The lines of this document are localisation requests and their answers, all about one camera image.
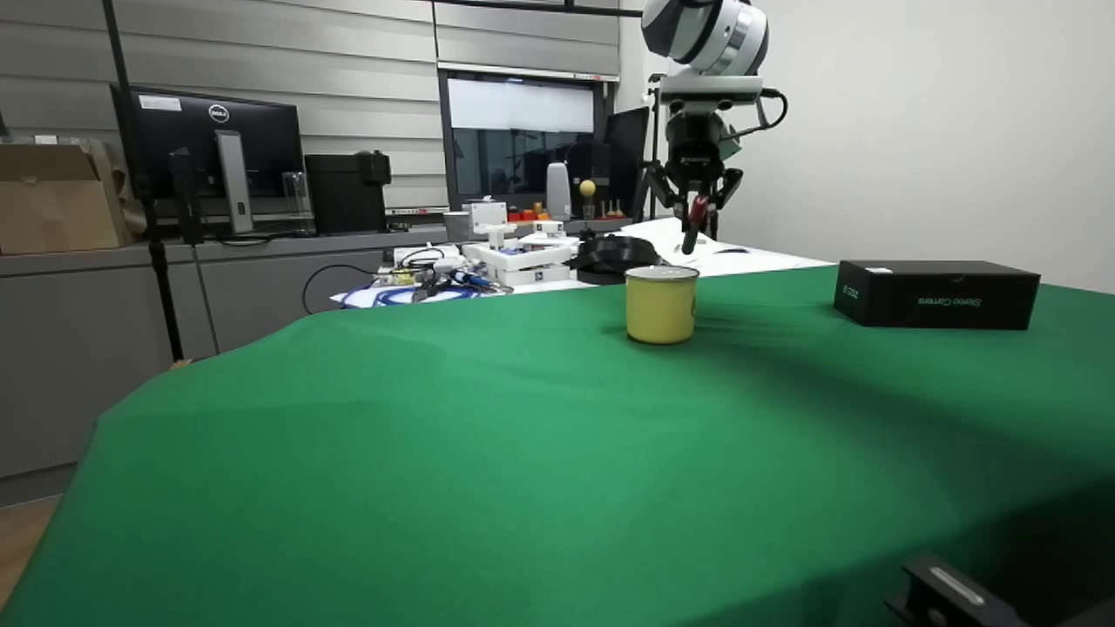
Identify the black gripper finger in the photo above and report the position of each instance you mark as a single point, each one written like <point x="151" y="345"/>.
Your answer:
<point x="725" y="192"/>
<point x="664" y="192"/>

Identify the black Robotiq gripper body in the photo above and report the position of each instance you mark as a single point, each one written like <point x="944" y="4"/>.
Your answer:
<point x="702" y="136"/>

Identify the black marker pen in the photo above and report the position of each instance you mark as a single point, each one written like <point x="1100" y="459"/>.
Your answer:
<point x="694" y="226"/>

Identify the yellow mug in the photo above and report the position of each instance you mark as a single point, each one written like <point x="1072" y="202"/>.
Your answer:
<point x="664" y="307"/>

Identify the white paper sheet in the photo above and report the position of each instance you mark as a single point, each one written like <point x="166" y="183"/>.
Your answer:
<point x="743" y="260"/>

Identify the yellow ball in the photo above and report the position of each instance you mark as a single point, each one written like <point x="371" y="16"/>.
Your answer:
<point x="591" y="185"/>

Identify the white cylindrical speaker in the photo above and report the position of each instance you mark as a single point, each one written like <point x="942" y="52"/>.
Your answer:
<point x="559" y="192"/>

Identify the orange and red items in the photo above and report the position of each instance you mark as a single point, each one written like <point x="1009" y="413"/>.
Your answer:
<point x="527" y="213"/>

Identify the dark glass window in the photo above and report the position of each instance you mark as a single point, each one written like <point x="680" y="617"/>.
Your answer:
<point x="525" y="139"/>

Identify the white electronics box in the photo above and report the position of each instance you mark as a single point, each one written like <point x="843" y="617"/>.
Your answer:
<point x="525" y="261"/>

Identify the small white box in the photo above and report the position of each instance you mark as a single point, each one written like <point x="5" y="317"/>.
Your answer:
<point x="488" y="213"/>

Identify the black rectangular box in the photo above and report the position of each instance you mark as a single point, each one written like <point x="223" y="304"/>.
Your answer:
<point x="935" y="297"/>

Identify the green table cloth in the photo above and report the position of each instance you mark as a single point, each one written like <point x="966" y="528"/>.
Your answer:
<point x="525" y="463"/>

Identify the black desktop computer box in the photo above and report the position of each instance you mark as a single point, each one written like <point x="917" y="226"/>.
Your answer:
<point x="346" y="192"/>

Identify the black Dell monitor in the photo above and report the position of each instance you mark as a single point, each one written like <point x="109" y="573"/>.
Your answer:
<point x="210" y="145"/>

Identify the grey low cabinet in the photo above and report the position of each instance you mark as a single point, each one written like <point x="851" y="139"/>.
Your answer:
<point x="174" y="313"/>

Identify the thin black stand pole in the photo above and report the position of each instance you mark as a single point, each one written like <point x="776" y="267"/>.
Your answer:
<point x="141" y="174"/>

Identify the brown cardboard box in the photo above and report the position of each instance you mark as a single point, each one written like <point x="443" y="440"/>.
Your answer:
<point x="58" y="196"/>

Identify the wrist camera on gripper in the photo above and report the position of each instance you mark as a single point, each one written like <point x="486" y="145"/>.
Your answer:
<point x="712" y="93"/>

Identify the black mount block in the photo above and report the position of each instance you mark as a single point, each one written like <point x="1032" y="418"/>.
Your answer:
<point x="961" y="593"/>

